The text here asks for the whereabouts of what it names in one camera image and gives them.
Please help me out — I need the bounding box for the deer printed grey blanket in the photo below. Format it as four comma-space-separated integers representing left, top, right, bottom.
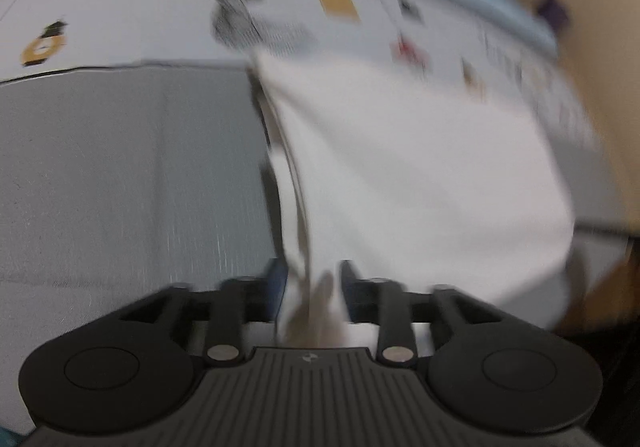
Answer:
0, 0, 621, 433

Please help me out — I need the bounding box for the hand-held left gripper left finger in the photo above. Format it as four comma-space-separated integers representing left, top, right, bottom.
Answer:
119, 257, 290, 368

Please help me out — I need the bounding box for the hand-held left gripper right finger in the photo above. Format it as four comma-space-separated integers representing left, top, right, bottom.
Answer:
340, 259, 503, 369

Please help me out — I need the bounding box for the white small garment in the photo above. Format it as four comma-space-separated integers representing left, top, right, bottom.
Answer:
247, 50, 581, 349

